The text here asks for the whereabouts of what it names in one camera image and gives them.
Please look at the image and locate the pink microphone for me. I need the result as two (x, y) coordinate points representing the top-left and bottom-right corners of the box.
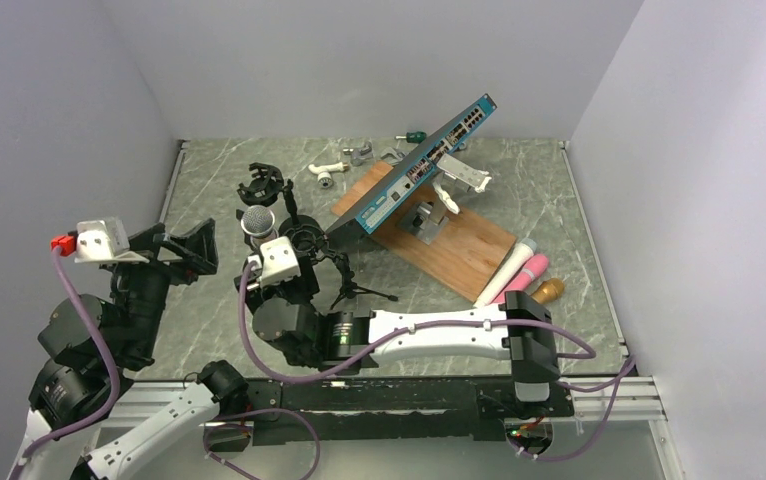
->
(493, 254), (549, 303)

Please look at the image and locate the silver metal faucet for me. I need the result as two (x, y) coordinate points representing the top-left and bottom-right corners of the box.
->
(342, 141), (373, 167)

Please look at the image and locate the black tripod shock-mount stand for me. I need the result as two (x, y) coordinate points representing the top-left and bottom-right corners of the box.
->
(284, 224), (399, 311)

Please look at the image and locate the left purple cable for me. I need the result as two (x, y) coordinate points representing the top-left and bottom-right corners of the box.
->
(8, 246), (123, 480)

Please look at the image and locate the purple cable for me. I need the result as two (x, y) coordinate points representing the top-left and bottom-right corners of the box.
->
(8, 246), (123, 480)
(237, 259), (637, 464)

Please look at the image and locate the gold microphone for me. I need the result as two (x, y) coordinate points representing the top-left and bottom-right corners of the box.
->
(531, 278), (565, 305)

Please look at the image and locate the green-handled screwdriver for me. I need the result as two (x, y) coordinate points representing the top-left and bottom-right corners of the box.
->
(394, 131), (427, 144)

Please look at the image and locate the metal mounting bracket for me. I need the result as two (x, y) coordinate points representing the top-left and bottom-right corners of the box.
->
(397, 200), (448, 245)

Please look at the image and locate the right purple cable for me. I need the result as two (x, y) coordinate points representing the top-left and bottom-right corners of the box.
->
(237, 259), (637, 464)

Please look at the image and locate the grey-headed tan microphone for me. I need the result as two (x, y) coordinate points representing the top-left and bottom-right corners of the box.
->
(240, 205), (278, 250)

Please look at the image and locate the wooden board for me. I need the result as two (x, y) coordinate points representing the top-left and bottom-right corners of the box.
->
(332, 161), (517, 302)

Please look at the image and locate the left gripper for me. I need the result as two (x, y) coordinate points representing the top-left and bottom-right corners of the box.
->
(114, 216), (219, 361)

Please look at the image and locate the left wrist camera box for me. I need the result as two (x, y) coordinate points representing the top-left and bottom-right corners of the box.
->
(50, 217), (148, 264)

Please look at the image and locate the white microphone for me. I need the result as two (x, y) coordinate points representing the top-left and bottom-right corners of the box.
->
(473, 238), (538, 307)

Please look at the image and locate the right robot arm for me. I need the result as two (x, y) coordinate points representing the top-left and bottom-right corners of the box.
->
(251, 290), (560, 415)

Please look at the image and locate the adjustable wrench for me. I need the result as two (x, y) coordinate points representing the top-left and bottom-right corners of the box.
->
(380, 147), (406, 165)

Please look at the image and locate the white plastic faucet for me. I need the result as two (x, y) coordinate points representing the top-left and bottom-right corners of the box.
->
(307, 162), (350, 189)

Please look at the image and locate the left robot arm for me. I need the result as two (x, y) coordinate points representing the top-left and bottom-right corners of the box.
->
(9, 217), (251, 479)

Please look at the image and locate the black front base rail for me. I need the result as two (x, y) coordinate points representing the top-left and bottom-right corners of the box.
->
(248, 376), (551, 446)

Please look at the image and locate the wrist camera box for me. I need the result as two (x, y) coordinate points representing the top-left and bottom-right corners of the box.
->
(247, 236), (301, 288)
(50, 217), (148, 264)

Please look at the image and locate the black round-base shock-mount stand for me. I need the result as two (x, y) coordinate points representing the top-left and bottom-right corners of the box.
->
(236, 163), (320, 251)

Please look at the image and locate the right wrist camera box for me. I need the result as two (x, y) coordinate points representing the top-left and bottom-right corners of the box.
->
(247, 236), (301, 288)

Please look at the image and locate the blue network switch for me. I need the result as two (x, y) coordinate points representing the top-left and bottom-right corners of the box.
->
(325, 93), (497, 243)

